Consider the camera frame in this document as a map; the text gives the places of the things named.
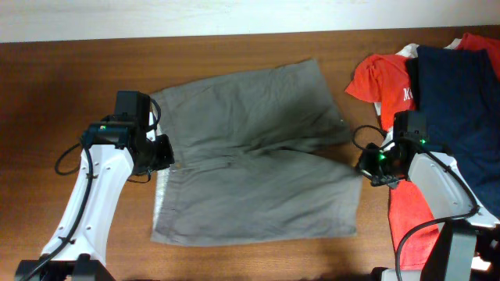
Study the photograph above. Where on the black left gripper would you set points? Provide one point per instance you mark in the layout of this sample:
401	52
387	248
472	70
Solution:
162	150

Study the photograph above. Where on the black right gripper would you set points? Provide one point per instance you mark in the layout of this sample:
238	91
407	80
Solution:
376	176

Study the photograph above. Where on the grey cargo shorts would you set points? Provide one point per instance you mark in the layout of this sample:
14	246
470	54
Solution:
246	168

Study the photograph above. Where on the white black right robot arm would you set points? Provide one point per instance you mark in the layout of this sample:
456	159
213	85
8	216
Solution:
467	247

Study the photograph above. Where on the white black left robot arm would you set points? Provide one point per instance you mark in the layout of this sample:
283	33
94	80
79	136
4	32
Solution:
114	150

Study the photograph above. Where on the red t-shirt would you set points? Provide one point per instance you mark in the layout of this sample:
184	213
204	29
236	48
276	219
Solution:
383	80

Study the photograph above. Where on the navy blue garment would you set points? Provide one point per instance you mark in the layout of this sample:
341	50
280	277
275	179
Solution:
458	92

